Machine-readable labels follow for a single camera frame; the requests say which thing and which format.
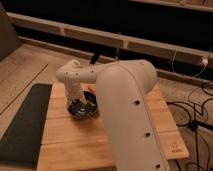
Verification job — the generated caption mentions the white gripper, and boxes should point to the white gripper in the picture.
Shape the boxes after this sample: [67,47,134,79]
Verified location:
[65,83,86,106]

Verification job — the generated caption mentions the dark ceramic bowl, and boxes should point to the dark ceramic bowl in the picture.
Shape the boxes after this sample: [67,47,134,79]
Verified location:
[67,91,97,119]

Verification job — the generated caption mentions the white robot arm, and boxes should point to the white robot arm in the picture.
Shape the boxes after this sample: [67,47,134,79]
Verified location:
[56,60,170,171]

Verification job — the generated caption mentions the white orange packet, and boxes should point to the white orange packet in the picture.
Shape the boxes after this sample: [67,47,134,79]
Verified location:
[88,85,96,93]

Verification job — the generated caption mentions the black table leg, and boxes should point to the black table leg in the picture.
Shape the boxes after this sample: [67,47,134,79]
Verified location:
[90,52,100,64]

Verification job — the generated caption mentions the wooden cutting board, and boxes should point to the wooden cutting board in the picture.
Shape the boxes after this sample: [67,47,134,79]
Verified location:
[36,83,189,171]

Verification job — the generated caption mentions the black rubber mat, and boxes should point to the black rubber mat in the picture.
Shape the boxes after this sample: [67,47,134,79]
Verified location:
[0,84,52,166]

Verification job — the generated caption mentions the grey sofa corner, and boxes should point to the grey sofa corner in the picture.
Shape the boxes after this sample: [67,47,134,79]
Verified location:
[0,3,21,61]

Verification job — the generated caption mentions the long wooden shelf rail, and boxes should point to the long wooden shelf rail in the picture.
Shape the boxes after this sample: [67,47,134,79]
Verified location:
[7,12,213,66]

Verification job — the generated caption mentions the black floor cables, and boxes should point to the black floor cables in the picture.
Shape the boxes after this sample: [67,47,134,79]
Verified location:
[166,81,213,171]

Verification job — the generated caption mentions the white cable with plug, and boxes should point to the white cable with plug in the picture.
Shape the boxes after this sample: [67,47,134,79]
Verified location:
[170,46,213,79]

